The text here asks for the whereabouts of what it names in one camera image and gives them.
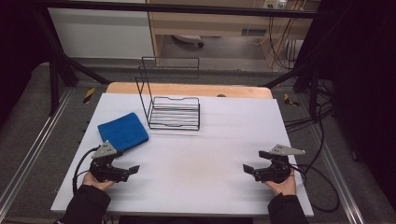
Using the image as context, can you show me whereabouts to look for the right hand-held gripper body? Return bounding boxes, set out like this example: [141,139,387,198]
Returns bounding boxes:
[253,144,306,184]

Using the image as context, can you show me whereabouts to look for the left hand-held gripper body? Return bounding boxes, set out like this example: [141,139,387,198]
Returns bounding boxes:
[89,140,130,184]

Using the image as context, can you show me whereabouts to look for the blue towel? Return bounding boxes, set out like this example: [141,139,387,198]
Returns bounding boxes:
[97,112,149,152]

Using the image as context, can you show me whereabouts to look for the black wire rack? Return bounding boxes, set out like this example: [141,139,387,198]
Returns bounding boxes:
[134,56,201,132]

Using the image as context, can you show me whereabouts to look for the person's left hand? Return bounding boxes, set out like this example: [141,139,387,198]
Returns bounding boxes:
[81,171,116,191]

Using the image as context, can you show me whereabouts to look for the person's right hand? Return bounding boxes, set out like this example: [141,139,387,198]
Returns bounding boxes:
[264,169,297,196]

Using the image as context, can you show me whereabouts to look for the white foam board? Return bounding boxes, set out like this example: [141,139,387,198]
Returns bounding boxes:
[50,92,315,217]

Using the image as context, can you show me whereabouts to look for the yellow black tape strip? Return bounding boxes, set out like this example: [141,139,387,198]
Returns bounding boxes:
[82,87,96,105]
[283,92,301,107]

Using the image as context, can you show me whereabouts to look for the black metal stand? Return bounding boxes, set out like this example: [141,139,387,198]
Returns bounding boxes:
[263,0,354,123]
[31,6,112,117]

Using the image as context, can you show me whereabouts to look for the white cabinet panel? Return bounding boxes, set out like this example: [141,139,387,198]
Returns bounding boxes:
[48,7,155,60]

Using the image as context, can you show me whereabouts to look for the white chair base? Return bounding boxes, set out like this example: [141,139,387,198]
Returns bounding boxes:
[171,34,205,49]

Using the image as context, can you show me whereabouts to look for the light wooden desk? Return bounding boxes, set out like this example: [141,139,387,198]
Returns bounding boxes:
[146,0,321,68]

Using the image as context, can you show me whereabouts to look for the white power strip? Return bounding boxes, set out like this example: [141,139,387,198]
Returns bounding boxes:
[262,0,288,9]

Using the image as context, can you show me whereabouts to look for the black metal crossbar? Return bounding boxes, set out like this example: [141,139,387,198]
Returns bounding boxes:
[31,0,321,20]

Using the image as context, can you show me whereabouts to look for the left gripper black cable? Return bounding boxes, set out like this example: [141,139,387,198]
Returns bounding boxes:
[72,147,101,194]

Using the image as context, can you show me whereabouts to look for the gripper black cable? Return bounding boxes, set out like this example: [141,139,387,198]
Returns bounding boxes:
[290,163,341,214]
[72,147,101,194]

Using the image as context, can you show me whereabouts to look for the black floor cables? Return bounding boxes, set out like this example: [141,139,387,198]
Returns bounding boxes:
[284,78,336,133]

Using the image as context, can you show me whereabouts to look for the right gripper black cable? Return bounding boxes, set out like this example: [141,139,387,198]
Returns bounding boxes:
[290,163,341,214]

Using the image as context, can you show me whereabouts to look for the aluminium rail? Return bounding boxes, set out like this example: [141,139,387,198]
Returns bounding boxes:
[0,88,75,213]
[311,124,366,224]

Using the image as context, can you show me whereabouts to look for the hanging cable bundle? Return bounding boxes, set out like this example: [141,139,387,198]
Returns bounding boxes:
[268,17,305,70]

